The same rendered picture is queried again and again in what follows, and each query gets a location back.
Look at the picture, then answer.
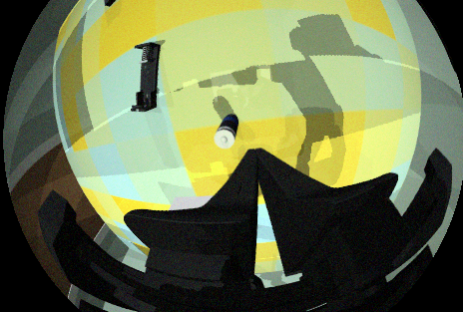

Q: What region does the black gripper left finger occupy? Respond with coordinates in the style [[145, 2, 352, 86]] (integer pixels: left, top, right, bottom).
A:
[[124, 148, 259, 282]]

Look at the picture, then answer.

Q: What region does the black cylindrical battery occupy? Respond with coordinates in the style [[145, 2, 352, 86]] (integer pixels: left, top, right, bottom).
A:
[[215, 115, 238, 148]]

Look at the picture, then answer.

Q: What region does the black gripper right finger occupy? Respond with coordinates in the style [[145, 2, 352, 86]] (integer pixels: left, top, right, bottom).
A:
[[255, 148, 399, 277]]

